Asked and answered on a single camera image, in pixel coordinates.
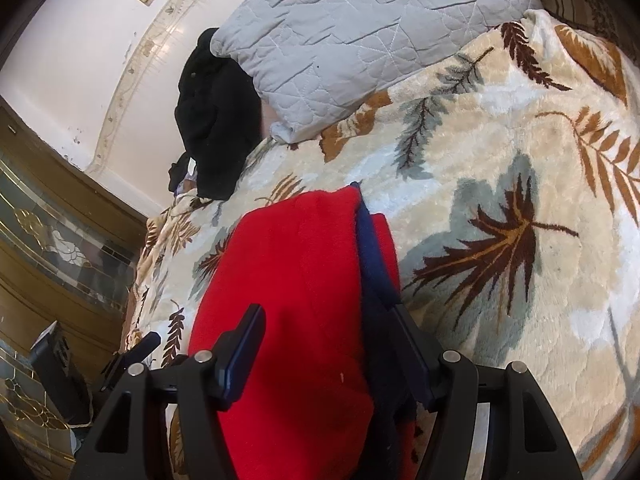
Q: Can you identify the red and blue sweater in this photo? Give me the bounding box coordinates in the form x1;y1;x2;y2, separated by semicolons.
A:
187;182;431;480

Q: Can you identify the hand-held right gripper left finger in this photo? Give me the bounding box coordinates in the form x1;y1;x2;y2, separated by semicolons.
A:
67;304;267;480

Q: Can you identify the wooden wardrobe with stained glass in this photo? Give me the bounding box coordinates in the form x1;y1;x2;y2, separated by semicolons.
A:
0;95;151;480

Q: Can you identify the grey quilted pillow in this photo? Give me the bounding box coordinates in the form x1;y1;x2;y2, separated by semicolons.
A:
209;0;543;145

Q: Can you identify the beige patterned headboard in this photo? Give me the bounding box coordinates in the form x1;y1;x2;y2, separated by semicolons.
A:
515;0;626;56

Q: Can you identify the black garment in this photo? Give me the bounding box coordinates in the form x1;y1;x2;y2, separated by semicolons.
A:
174;27;263;201

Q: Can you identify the leaf-print plush blanket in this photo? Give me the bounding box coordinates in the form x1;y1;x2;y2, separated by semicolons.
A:
120;7;640;480

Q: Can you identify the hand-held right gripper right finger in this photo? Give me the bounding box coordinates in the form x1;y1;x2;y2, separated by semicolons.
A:
390;304;584;480

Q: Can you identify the small dark cloth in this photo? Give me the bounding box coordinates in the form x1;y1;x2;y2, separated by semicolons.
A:
167;152;199;196

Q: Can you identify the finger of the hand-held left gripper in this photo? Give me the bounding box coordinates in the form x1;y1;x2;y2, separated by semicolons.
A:
127;331;162;362

